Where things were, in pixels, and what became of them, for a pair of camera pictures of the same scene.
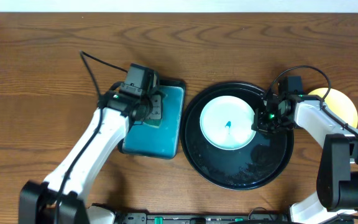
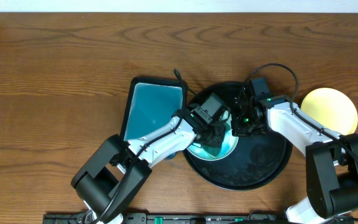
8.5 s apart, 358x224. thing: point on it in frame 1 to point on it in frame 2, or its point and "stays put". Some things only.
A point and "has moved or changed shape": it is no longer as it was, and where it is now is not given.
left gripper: (156, 107) to (213, 137)
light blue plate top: (225, 122) has moved or changed shape
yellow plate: (339, 104) stays put
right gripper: (259, 125) to (236, 127)
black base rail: (164, 218) stays put
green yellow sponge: (154, 122) to (214, 151)
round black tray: (220, 144) stays put
